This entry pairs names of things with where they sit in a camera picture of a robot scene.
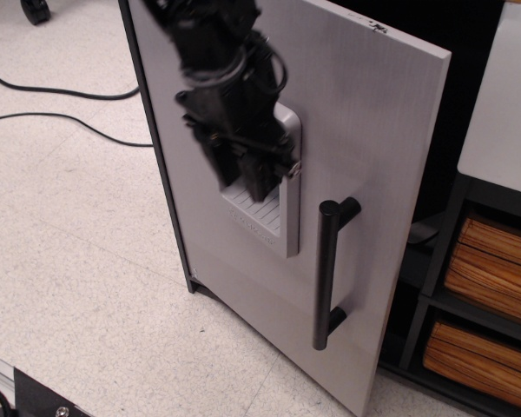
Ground grey toy fridge door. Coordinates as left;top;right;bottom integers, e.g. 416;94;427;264
120;1;450;416

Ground black toy kitchen cabinet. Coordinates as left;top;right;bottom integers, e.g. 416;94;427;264
117;0;521;417

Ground black caster wheel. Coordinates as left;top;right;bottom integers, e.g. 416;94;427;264
20;0;51;26

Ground white countertop panel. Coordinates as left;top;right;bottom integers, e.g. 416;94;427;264
458;2;521;192

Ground black door handle bar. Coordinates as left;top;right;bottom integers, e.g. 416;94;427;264
312;196;361;351

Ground lower black floor cable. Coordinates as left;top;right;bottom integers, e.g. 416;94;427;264
0;112;154;148

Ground black floor cable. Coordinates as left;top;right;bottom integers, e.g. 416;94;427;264
0;68;141;101
0;112;154;148

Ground grey water dispenser panel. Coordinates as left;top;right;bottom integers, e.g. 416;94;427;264
220;103;304;260

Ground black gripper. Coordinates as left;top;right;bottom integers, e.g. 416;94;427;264
175;76;300;202

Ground upper black floor cable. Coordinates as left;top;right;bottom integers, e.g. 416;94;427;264
0;68;141;101

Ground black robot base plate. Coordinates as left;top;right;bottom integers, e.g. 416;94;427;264
14;367;89;417

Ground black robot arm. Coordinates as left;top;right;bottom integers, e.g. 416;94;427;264
145;1;300;202

